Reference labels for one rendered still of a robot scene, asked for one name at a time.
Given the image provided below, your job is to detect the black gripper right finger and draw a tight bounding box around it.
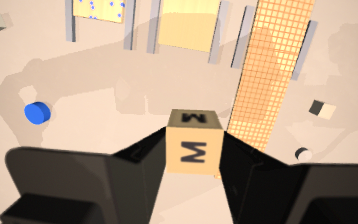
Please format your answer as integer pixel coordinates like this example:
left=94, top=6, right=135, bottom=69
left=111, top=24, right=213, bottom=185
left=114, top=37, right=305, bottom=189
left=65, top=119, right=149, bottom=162
left=218, top=130, right=358, bottom=224

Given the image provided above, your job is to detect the orange grid-patterned strip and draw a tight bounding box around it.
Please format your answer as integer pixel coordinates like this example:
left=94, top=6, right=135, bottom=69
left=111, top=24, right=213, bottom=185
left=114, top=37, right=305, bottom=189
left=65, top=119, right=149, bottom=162
left=227, top=0, right=314, bottom=152

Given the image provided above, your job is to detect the blue cylinder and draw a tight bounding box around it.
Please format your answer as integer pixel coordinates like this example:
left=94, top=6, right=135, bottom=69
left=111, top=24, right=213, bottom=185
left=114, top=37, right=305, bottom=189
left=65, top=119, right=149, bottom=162
left=24, top=102, right=51, bottom=125

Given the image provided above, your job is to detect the white speckled flat strip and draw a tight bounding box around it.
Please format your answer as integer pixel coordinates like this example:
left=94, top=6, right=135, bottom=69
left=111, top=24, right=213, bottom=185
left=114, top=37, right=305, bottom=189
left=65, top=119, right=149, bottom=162
left=73, top=0, right=126, bottom=24

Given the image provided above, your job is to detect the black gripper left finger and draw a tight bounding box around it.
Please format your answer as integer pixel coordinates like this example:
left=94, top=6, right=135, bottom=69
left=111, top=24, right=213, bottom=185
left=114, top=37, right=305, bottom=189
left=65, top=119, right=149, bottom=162
left=4, top=126, right=167, bottom=224

